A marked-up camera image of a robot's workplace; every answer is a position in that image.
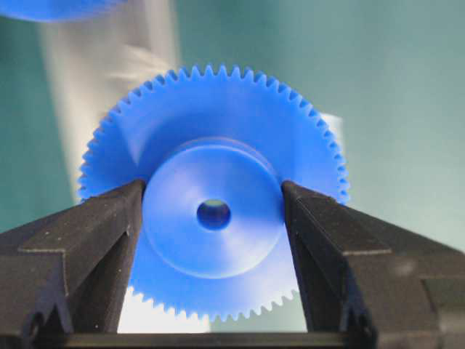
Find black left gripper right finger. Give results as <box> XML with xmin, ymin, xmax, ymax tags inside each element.
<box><xmin>282</xmin><ymin>181</ymin><xmax>464</xmax><ymax>348</ymax></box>

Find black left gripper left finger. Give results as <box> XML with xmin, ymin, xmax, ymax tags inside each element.
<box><xmin>1</xmin><ymin>180</ymin><xmax>145</xmax><ymax>348</ymax></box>

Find small blue plastic gear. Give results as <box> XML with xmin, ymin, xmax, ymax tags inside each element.
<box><xmin>79</xmin><ymin>66</ymin><xmax>349</xmax><ymax>320</ymax></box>

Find large blue plastic gear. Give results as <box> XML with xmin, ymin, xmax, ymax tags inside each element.
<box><xmin>1</xmin><ymin>0</ymin><xmax>124</xmax><ymax>22</ymax></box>

